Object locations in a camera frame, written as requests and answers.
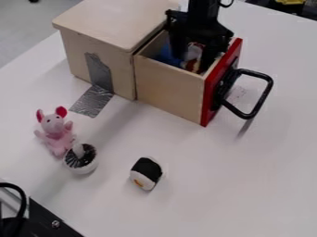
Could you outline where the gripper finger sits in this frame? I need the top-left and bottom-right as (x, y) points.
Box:
(199, 44), (230, 74)
(168, 29), (189, 60)

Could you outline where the grey tape strip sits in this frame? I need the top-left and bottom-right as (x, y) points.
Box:
(68, 52), (117, 119)

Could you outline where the blue white red doll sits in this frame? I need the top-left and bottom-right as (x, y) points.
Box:
(158, 41), (209, 75)

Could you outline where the wooden drawer with red front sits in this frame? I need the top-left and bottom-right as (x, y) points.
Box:
(132, 29), (275, 128)

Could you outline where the black plush sushi roll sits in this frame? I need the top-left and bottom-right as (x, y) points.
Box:
(128, 156), (165, 192)

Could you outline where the wooden cabinet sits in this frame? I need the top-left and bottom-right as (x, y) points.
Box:
(52, 0), (183, 102)

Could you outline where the black clamp mount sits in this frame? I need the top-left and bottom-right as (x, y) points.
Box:
(0, 181), (86, 237)

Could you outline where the pink plush mouse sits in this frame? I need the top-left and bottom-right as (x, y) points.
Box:
(33, 106), (79, 157)

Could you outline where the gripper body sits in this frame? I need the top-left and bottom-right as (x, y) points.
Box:
(164, 8), (235, 50)

